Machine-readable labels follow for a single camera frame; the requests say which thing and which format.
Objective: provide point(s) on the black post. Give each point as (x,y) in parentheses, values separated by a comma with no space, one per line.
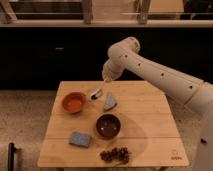
(11,153)

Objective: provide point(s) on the orange bowl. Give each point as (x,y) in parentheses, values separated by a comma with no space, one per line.
(74,102)

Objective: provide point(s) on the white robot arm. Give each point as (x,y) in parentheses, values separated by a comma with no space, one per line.
(192,92)

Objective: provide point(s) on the wooden table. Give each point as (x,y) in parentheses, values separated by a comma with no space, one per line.
(148,128)

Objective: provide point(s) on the blue rectangular sponge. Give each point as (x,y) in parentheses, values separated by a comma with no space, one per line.
(80,139)

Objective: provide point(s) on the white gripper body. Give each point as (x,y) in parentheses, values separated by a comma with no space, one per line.
(111,71)

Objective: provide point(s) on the bunch of dark grapes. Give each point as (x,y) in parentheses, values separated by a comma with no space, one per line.
(119,154)

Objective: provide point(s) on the white dish brush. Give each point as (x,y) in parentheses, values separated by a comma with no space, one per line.
(98,92)

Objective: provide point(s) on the purple bowl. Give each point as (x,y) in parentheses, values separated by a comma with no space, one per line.
(108,126)

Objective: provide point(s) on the wooden shelf frame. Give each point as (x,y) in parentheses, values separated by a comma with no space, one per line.
(106,13)

